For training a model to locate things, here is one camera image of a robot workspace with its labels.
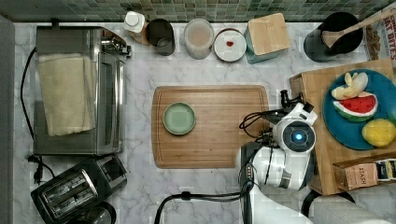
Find bamboo cutting board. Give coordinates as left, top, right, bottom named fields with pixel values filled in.
left=151, top=85, right=268, bottom=169

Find cereal box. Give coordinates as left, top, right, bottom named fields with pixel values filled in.
left=364, top=15, right=396, bottom=63

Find wooden tea bag box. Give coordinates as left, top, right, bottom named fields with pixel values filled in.
left=333, top=159, right=395, bottom=191

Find black power cord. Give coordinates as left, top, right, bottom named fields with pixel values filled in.
left=20, top=47, right=56, bottom=185

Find black paper towel holder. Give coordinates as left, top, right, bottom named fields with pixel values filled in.
left=301, top=190, right=355, bottom=217

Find white paper towel roll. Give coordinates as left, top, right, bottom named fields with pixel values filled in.
left=308, top=195, right=392, bottom=224

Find toy banana pieces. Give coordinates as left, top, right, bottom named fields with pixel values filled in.
left=331, top=72, right=368, bottom=100

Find black two-slot toaster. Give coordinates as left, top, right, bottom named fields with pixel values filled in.
left=31, top=155, right=127, bottom=224

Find clear plastic cereal container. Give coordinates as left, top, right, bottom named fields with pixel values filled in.
left=184, top=19, right=214, bottom=60

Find folded beige towel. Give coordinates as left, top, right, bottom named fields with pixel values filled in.
left=37, top=53, right=97, bottom=136

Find silver toaster oven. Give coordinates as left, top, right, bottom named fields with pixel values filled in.
left=34, top=26, right=131, bottom=155

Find teal canister with wooden lid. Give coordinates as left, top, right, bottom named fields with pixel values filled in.
left=245, top=13, right=290, bottom=64

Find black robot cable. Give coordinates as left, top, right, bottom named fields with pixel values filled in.
left=153, top=110, right=281, bottom=224

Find wooden spatula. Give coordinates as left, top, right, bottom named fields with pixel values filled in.
left=321, top=7, right=396, bottom=48

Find white capped bottle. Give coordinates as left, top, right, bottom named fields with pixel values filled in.
left=123, top=11, right=149, bottom=46

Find black utensil holder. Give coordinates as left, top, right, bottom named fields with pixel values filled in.
left=304, top=12, right=363, bottom=63

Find yellow lemon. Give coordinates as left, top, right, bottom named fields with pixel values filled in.
left=361, top=119, right=395, bottom=147

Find dark metal cup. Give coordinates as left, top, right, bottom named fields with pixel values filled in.
left=146, top=19, right=176, bottom=56

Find blue plate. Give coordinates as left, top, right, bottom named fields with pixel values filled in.
left=322, top=69, right=396, bottom=150

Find white lidded jar with cherry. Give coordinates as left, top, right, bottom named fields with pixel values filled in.
left=213, top=28, right=247, bottom=63

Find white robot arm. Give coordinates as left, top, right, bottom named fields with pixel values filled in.
left=236, top=103, right=318, bottom=224

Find green ceramic bowl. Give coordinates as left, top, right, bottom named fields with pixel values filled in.
left=163, top=102, right=196, bottom=135

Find toy watermelon slice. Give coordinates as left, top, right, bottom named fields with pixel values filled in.
left=332, top=92, right=378, bottom=122

